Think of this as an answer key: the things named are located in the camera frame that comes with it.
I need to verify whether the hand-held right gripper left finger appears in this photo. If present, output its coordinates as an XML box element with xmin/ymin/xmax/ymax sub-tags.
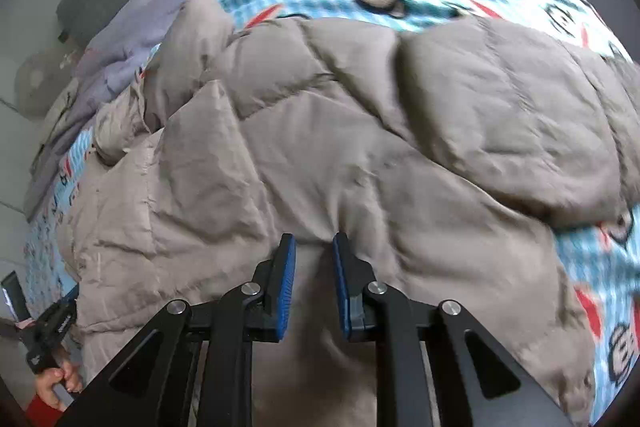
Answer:
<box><xmin>55</xmin><ymin>233</ymin><xmax>297</xmax><ymax>427</ymax></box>

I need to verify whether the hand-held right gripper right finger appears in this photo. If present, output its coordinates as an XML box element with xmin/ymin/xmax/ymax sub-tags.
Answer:
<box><xmin>332</xmin><ymin>232</ymin><xmax>591</xmax><ymax>427</ymax></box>

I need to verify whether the beige puffer jacket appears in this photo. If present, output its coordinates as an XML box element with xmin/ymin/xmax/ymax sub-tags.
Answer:
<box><xmin>55</xmin><ymin>0</ymin><xmax>640</xmax><ymax>427</ymax></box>

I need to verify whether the person's left hand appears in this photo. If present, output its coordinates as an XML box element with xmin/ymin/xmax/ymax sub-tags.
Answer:
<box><xmin>35</xmin><ymin>357</ymin><xmax>83</xmax><ymax>412</ymax></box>

